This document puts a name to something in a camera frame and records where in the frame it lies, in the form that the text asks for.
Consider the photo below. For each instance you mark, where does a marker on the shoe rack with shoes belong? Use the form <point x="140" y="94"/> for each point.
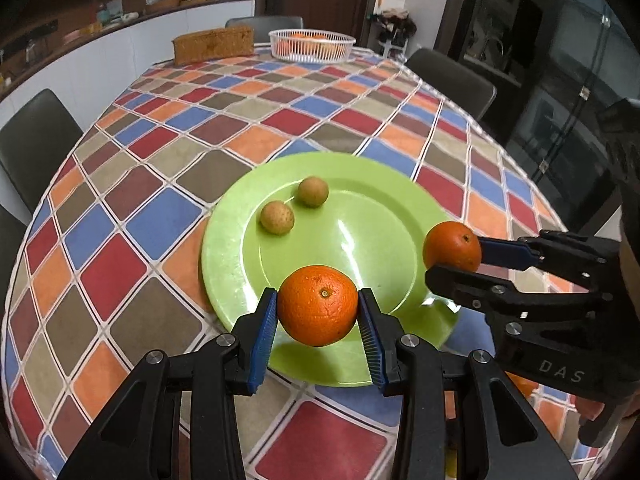
<point x="395" y="30"/>

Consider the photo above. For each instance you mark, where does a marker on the teal bottle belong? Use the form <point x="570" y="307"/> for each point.
<point x="102" y="14"/>

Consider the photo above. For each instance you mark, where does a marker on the grey dining chair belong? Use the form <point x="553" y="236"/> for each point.
<point x="265" y="22"/>
<point x="450" y="77"/>
<point x="35" y="135"/>

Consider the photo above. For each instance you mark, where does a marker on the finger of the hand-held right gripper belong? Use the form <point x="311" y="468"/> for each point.
<point x="470" y="292"/>
<point x="500" y="252"/>

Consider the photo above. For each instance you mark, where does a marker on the white curved cabinet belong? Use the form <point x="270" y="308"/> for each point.
<point x="125" y="45"/>

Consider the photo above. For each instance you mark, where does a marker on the small orange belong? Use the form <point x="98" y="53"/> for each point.
<point x="452" y="252"/>

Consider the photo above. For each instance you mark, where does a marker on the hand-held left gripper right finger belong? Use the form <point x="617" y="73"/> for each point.
<point x="372" y="340"/>

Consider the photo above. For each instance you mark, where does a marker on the checkered colourful tablecloth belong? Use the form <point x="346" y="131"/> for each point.
<point x="150" y="225"/>

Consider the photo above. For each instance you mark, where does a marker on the brown longan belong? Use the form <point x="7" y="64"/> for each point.
<point x="276" y="217"/>
<point x="313" y="191"/>

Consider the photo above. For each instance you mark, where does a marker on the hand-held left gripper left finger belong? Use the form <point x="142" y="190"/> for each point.
<point x="264" y="340"/>

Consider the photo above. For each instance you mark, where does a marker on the green plate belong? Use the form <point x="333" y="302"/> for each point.
<point x="350" y="200"/>

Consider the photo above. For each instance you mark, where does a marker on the large orange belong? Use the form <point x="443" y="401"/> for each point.
<point x="317" y="305"/>

